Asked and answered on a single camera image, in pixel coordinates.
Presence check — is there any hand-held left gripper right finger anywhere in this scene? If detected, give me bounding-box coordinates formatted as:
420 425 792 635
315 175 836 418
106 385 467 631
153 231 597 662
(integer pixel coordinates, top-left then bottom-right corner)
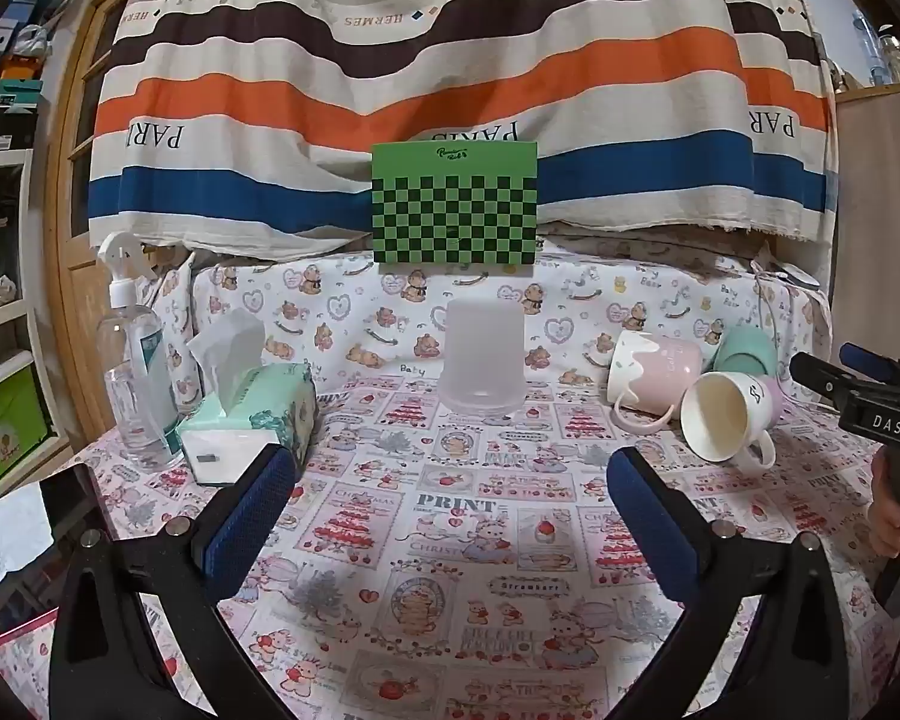
607 447 856 720

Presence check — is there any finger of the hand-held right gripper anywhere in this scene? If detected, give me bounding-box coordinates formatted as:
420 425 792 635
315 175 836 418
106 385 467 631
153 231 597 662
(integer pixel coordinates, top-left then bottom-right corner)
840 343 900 387
790 352 875 400

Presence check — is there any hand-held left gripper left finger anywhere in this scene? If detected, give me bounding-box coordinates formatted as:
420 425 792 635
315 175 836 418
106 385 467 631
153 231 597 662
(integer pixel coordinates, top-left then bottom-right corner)
49 444 299 720

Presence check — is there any translucent plastic cup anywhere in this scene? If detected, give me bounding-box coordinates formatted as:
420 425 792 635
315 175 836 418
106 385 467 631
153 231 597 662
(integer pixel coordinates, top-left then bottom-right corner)
438 298 528 418

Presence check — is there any person's right hand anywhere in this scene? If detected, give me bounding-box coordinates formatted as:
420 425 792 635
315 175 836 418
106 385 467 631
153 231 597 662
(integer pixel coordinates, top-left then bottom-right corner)
868 452 900 560

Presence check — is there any green mug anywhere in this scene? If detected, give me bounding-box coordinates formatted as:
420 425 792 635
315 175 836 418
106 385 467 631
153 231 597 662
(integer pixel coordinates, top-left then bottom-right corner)
708 325 782 377

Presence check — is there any white mug with pink outside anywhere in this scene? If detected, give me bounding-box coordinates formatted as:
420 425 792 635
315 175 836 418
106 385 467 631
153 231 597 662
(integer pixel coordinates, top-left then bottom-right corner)
680 370 785 470

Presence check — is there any green tissue pack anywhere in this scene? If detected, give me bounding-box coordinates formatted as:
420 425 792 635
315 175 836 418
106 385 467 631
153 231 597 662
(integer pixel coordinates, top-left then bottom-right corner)
175 310 318 486

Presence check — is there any cardboard panel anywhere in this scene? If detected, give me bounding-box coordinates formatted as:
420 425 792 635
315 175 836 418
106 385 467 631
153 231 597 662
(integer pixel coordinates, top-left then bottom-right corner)
831 85 900 380

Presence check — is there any pink and white drip mug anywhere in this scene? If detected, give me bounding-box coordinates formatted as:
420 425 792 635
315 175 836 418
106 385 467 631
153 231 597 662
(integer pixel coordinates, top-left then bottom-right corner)
607 329 703 434

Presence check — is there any clear spray bottle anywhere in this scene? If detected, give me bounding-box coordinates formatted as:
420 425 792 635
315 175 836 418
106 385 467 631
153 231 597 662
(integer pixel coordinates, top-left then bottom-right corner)
94 232 186 471

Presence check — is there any printed tablecloth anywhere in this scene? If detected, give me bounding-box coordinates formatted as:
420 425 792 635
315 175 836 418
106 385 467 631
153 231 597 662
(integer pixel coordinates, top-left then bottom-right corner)
0 366 900 720

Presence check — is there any bear print cloth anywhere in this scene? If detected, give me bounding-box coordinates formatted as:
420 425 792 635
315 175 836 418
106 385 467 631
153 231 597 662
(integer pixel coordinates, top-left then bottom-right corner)
141 234 833 395

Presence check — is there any white paper sheet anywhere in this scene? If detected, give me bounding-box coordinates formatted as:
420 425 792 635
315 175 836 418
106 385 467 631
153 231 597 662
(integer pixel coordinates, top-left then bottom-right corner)
0 483 55 604

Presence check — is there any green storage box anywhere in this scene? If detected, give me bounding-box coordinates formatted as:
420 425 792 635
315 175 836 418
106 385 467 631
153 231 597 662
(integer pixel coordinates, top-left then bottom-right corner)
0 370 51 494

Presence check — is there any green checkered board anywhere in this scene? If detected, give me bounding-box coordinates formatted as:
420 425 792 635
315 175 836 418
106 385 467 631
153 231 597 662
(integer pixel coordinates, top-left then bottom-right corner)
370 140 539 275

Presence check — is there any wooden door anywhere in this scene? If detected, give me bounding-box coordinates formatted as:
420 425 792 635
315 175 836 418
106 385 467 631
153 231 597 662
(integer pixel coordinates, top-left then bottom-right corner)
43 0 162 458

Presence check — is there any shelf with boxes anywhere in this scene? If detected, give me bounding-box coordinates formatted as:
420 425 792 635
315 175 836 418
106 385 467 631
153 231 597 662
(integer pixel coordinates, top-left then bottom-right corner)
0 0 91 421

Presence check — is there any striped cloth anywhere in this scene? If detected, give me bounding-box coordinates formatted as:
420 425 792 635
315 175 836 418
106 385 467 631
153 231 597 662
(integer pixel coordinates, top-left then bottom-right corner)
86 0 835 257

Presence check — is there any white cable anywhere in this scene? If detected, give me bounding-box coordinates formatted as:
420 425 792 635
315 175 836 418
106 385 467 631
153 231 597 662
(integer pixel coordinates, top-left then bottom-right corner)
748 253 823 361

